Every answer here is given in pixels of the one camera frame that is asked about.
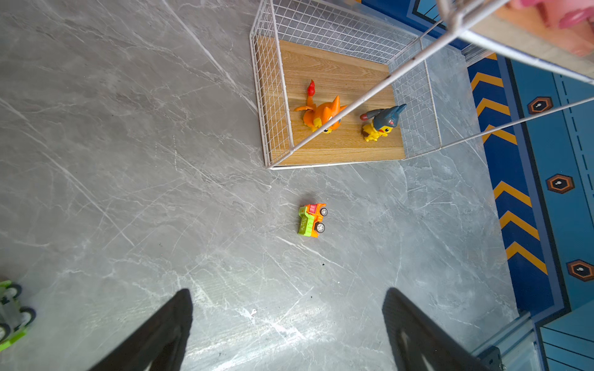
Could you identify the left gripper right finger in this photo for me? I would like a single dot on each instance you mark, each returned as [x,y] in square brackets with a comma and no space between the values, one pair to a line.
[417,342]

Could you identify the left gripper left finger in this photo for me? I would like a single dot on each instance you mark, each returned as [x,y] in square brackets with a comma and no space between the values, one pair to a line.
[159,343]

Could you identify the pink pig toy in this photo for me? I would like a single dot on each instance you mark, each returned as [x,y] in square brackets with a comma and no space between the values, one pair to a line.
[562,14]

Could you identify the grey hooded pikachu figure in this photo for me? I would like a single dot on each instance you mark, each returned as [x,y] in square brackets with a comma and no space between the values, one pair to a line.
[379,123]

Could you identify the orange pikachu figure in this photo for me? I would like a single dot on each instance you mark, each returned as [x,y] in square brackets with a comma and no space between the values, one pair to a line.
[315,116]

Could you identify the white wire wooden shelf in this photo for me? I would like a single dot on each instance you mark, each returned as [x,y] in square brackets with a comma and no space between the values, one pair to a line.
[374,62]

